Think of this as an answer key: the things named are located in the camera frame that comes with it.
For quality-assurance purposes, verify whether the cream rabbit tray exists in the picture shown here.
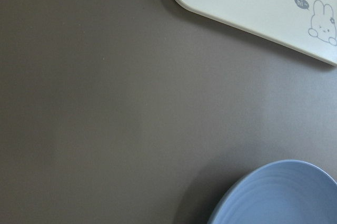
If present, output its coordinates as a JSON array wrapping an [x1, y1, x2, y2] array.
[[176, 0, 336, 65]]

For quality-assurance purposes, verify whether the blue plate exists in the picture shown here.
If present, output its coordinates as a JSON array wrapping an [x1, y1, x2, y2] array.
[[208, 160, 336, 223]]

